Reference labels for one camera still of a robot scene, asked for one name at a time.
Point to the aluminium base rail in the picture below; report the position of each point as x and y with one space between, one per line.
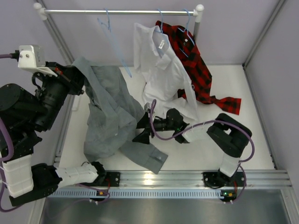
194 179

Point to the rack upright pole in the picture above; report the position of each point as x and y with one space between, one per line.
196 28
58 39

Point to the blue hanger under plaid shirt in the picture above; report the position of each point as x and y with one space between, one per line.
186 30

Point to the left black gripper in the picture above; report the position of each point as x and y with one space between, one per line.
68 75

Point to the right aluminium frame post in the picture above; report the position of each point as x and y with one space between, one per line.
267 25

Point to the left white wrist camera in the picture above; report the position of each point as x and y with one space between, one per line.
31 59

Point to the left rack upright pole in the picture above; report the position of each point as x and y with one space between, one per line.
58 39

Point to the right rack upright pole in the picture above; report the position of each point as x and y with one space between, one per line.
196 28

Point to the white shirt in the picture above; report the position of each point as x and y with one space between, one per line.
166 79

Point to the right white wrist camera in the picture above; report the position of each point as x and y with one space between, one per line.
149 108

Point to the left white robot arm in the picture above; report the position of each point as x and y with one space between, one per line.
22 116

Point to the white rack foot bar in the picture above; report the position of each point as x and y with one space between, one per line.
76 103

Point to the red black plaid shirt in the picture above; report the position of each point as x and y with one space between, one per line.
198 72

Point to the light blue hanger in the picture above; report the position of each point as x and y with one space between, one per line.
106 28

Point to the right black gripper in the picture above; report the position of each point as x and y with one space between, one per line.
143 137

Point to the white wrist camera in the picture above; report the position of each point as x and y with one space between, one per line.
31 59
149 108

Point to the blue hanger under white shirt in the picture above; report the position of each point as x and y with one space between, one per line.
164 27

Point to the grey shirt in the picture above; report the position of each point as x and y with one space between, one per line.
113 118

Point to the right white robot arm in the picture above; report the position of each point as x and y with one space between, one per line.
229 135

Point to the metal clothes rail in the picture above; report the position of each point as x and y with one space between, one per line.
197 12

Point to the perforated cable duct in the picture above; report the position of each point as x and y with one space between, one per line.
140 193

